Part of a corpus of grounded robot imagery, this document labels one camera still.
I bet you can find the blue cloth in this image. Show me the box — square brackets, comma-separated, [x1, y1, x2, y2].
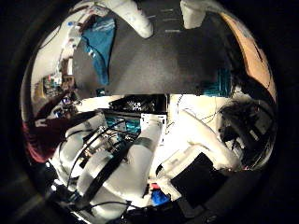
[81, 17, 117, 87]

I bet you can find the blue connector block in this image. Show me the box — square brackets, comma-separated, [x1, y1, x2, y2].
[151, 189, 171, 207]

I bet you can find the black equipment pile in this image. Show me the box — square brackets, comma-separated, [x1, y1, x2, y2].
[218, 99, 277, 171]

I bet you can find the teal crate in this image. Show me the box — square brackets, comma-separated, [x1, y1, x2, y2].
[201, 67, 232, 98]
[105, 116, 142, 135]

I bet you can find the black box with white print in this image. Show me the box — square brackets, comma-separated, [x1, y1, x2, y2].
[107, 95, 168, 114]

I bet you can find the orange wooden board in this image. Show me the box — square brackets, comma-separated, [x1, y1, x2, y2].
[219, 11, 278, 102]

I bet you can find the person in maroon clothing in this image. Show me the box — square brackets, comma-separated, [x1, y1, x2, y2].
[22, 115, 79, 165]

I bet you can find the cluttered equipment rack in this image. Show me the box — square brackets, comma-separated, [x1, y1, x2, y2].
[38, 57, 78, 118]

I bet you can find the black cable bundle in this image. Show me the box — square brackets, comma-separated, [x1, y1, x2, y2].
[76, 144, 133, 208]

